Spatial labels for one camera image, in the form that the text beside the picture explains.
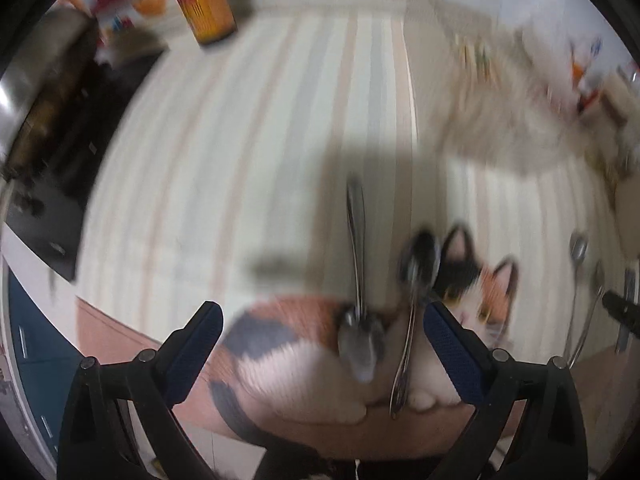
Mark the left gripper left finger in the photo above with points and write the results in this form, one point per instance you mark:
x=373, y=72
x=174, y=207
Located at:
x=96, y=441

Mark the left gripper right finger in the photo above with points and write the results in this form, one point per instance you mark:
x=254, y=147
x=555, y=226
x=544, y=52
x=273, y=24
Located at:
x=549, y=441

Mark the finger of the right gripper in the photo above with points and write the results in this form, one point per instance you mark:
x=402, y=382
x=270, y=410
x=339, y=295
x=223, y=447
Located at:
x=625, y=312

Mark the steel spoon pair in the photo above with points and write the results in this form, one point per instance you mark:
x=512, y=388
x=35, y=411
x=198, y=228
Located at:
x=578, y=252

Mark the black induction cooktop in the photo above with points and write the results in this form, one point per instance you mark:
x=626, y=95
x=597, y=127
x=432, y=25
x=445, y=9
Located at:
x=54, y=161

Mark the clear plastic organizer basket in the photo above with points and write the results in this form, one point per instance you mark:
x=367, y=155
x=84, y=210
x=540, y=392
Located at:
x=477, y=94

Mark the striped cat print table mat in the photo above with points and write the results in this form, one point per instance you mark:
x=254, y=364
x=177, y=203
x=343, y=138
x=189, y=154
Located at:
x=225, y=181

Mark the steel wok lid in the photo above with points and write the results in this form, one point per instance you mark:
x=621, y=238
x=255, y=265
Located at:
x=33, y=62

